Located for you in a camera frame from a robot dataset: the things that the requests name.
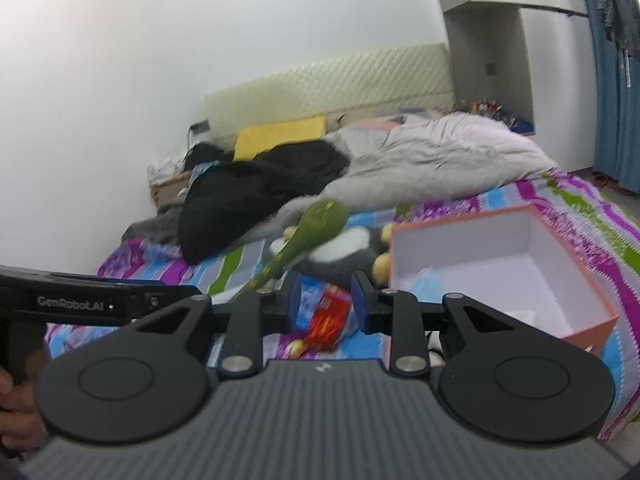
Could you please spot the black wall charger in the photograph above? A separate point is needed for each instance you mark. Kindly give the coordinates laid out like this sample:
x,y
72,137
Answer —
x,y
200,127

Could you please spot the red snack packet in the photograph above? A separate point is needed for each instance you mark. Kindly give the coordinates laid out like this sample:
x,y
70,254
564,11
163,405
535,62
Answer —
x,y
327,322

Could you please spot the white crumpled cloth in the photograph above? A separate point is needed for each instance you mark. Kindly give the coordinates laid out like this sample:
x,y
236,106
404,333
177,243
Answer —
x,y
165,165

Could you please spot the person's left hand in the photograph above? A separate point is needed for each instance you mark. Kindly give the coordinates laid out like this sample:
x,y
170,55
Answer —
x,y
20,420

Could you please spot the row of small bottles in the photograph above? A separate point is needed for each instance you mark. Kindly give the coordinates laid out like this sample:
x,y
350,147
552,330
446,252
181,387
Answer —
x,y
485,109

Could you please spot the blue bedside clutter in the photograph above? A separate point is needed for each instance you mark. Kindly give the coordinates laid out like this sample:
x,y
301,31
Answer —
x,y
520,125

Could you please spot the brown cardboard box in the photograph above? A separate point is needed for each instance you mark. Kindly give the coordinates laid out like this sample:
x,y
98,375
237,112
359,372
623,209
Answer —
x,y
167,192

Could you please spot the grey penguin plush toy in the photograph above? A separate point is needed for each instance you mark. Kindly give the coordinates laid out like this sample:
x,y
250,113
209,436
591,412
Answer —
x,y
345,260

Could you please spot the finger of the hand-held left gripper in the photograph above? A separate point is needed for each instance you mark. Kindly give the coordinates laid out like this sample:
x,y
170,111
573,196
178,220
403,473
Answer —
x,y
155,300

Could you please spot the pink pillow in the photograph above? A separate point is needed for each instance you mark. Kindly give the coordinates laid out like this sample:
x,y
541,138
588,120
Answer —
x,y
380,124

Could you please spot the cream quilted headboard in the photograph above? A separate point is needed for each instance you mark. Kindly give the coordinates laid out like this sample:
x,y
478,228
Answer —
x,y
325,85

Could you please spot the green plush mallet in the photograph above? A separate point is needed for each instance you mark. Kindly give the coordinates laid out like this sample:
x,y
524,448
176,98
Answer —
x,y
320,222

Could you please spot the black cloth bundle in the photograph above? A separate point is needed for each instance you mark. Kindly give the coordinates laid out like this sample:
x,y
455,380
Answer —
x,y
207,155

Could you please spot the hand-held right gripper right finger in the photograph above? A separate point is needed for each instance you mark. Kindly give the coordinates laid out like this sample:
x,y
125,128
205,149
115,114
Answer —
x,y
361,305

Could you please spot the yellow pillow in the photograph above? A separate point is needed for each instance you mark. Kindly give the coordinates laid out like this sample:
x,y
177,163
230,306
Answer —
x,y
275,137

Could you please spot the orange cardboard box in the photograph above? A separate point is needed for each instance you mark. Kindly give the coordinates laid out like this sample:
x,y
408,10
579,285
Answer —
x,y
500,270

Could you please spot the grey hanging garment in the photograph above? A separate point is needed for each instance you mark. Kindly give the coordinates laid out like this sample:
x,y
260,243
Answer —
x,y
620,5

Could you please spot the dark grey blanket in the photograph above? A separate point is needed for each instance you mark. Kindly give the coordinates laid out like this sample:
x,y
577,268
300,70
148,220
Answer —
x,y
150,230

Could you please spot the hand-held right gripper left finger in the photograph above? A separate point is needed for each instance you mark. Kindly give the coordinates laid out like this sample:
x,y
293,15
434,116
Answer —
x,y
291,305

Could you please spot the grey quilt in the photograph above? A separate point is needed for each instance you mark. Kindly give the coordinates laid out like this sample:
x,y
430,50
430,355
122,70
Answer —
x,y
440,160

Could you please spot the dark wall switch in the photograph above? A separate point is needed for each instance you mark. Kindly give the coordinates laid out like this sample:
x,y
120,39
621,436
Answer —
x,y
490,68

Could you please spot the black jacket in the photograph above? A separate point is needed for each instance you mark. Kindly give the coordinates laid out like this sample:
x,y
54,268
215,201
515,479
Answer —
x,y
240,195

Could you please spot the floral striped bed sheet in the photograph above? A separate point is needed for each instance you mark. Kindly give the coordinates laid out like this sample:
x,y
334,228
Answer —
x,y
575,210

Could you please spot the blue curtain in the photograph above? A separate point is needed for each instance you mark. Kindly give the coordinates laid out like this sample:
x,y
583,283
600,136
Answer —
x,y
615,125

